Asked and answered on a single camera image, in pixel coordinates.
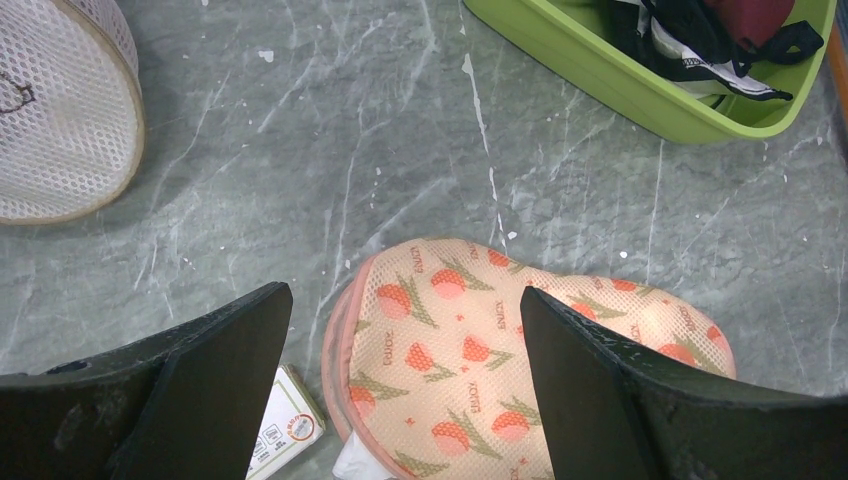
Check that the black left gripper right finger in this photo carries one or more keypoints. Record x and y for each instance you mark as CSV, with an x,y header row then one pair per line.
x,y
612,408

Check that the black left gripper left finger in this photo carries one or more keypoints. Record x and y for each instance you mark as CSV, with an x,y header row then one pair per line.
x,y
185,403

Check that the white satin bra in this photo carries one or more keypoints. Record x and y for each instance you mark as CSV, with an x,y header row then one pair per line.
x,y
356,462

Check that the pink tulip-print laundry bag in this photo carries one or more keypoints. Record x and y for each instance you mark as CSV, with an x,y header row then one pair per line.
x,y
425,360

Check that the round white mesh laundry bag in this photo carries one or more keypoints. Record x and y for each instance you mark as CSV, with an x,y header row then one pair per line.
x,y
72,118

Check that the black bra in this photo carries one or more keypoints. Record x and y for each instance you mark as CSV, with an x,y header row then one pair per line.
x,y
696,25

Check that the maroon bra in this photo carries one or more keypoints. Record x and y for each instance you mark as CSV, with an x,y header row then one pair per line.
x,y
751,23

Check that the white green card label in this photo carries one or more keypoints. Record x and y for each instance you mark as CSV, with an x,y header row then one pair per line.
x,y
292,422

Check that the white striped garment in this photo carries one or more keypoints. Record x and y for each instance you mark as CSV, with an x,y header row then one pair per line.
x,y
676,62

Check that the green plastic basin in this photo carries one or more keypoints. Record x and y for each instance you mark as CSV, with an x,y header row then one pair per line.
x,y
573,39

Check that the orange wooden rack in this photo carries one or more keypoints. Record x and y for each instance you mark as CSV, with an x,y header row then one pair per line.
x,y
838,65

